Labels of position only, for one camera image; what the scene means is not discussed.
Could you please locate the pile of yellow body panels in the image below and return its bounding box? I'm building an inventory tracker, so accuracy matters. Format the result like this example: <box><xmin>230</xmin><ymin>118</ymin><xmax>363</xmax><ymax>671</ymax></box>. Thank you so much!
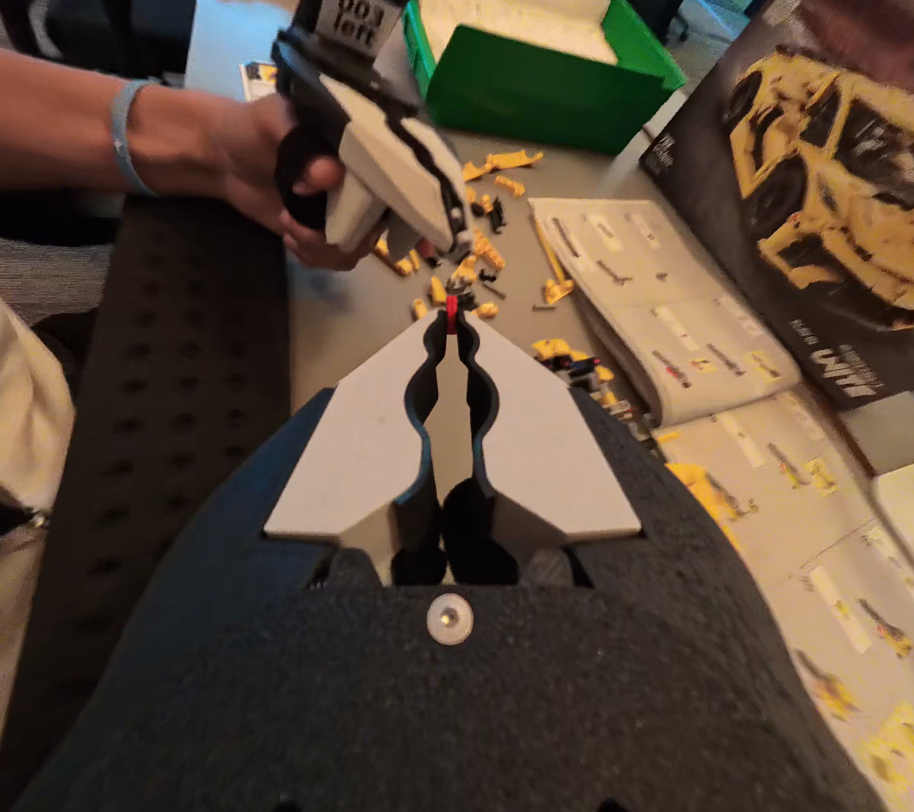
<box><xmin>371</xmin><ymin>148</ymin><xmax>576</xmax><ymax>320</ymax></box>

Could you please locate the person's left hand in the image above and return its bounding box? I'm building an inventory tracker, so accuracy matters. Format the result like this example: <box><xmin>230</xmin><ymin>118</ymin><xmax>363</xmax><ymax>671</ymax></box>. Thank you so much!
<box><xmin>129</xmin><ymin>87</ymin><xmax>383</xmax><ymax>272</ymax></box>

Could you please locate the green plastic bin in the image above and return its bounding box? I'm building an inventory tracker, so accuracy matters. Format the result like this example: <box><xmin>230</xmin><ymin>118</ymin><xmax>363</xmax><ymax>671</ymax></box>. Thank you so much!
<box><xmin>403</xmin><ymin>0</ymin><xmax>686</xmax><ymax>156</ymax></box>

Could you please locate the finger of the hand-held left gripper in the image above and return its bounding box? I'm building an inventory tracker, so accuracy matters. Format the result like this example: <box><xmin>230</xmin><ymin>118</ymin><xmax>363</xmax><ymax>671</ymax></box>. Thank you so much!
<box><xmin>320</xmin><ymin>75</ymin><xmax>459</xmax><ymax>256</ymax></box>
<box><xmin>398</xmin><ymin>116</ymin><xmax>474</xmax><ymax>245</ymax></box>

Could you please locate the grey desk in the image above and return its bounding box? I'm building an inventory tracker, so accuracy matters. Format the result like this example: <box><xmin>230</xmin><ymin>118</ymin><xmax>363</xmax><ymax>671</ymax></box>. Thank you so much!
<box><xmin>186</xmin><ymin>0</ymin><xmax>914</xmax><ymax>812</ymax></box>

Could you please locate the light blue wristband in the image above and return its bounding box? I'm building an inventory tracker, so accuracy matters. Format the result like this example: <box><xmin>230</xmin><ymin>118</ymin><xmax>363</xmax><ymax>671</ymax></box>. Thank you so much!
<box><xmin>109</xmin><ymin>79</ymin><xmax>161</xmax><ymax>198</ymax></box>

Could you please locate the partly built toy car model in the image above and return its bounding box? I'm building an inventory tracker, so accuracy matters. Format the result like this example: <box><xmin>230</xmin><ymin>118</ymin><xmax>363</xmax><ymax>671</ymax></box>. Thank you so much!
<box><xmin>532</xmin><ymin>337</ymin><xmax>744</xmax><ymax>549</ymax></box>

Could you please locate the person's left forearm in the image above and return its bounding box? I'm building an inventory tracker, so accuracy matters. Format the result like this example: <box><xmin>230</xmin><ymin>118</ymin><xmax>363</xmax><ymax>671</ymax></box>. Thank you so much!
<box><xmin>0</xmin><ymin>51</ymin><xmax>144</xmax><ymax>193</ymax></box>

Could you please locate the yellow printed sheet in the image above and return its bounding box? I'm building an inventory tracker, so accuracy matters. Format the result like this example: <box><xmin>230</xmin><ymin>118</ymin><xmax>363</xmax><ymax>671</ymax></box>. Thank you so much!
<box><xmin>239</xmin><ymin>61</ymin><xmax>279</xmax><ymax>102</ymax></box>

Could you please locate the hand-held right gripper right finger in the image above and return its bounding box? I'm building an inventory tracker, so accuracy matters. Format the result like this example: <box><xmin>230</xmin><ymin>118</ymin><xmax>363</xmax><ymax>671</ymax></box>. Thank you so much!
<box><xmin>448</xmin><ymin>312</ymin><xmax>644</xmax><ymax>584</ymax></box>

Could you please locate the instruction booklet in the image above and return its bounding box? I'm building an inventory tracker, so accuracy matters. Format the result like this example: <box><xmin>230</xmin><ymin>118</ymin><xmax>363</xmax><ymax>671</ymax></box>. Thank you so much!
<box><xmin>528</xmin><ymin>198</ymin><xmax>914</xmax><ymax>799</ymax></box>

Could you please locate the black dimpled armrest pad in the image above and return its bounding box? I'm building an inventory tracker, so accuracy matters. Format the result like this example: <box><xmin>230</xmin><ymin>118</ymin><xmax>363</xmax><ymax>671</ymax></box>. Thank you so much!
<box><xmin>0</xmin><ymin>198</ymin><xmax>294</xmax><ymax>792</ymax></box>

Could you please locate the toy car set box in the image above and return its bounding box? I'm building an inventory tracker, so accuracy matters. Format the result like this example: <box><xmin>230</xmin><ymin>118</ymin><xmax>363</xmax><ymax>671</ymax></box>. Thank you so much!
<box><xmin>639</xmin><ymin>0</ymin><xmax>914</xmax><ymax>409</ymax></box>

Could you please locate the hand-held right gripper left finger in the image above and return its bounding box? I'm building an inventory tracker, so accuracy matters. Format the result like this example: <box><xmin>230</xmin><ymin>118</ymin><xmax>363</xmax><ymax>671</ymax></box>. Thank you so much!
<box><xmin>264</xmin><ymin>312</ymin><xmax>458</xmax><ymax>586</ymax></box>

